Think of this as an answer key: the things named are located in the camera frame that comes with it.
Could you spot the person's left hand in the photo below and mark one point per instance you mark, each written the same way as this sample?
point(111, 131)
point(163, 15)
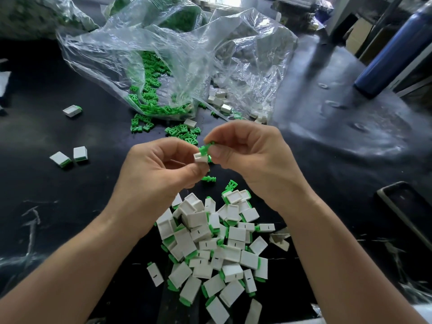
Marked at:
point(158, 182)

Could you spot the person's right hand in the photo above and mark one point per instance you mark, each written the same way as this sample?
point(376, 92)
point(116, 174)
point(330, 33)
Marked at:
point(263, 162)

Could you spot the white plastic part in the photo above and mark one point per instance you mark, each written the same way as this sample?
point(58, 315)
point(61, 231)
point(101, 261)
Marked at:
point(201, 158)

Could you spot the green plastic part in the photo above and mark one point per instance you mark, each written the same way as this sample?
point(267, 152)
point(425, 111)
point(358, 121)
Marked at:
point(205, 149)

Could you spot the assembled white-green part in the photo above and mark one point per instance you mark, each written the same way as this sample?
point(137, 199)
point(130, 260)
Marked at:
point(72, 110)
point(155, 274)
point(80, 154)
point(60, 159)

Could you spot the pile of green clips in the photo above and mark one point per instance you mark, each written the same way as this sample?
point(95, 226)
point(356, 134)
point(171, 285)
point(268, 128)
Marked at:
point(152, 91)

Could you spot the pile of assembled white-green pieces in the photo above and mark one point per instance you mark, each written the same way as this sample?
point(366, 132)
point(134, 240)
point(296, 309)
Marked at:
point(212, 256)

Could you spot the person's left forearm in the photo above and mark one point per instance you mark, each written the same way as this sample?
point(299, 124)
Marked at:
point(64, 273)

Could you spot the person's right forearm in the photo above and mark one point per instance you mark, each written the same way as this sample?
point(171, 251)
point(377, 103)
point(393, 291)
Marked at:
point(361, 266)

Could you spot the empty white shell right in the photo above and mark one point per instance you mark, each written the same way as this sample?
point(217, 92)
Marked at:
point(280, 239)

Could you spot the clear plastic bag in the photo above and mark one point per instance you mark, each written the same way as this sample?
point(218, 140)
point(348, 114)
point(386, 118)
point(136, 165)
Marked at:
point(255, 50)

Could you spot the black smartphone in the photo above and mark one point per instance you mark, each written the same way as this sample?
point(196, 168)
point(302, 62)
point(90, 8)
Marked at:
point(406, 212)

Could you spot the brown cardboard box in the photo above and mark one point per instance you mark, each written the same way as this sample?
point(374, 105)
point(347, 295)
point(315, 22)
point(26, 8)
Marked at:
point(361, 35)

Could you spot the grey machine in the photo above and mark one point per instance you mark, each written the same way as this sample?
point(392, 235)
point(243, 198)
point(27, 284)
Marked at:
point(300, 4)

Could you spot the plastic bag full of green pieces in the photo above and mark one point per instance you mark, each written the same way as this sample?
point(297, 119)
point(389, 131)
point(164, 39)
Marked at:
point(179, 13)

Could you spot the blue cylinder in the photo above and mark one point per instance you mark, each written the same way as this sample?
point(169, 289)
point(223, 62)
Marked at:
point(397, 54)

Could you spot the white paper sheet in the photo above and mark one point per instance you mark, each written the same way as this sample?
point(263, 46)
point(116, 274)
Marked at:
point(3, 83)

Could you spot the large bag of assembled pieces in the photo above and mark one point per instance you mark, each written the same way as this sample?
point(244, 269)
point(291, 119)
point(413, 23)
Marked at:
point(37, 15)

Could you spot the white metal frame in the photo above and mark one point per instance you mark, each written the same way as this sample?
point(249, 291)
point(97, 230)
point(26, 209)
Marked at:
point(343, 10)

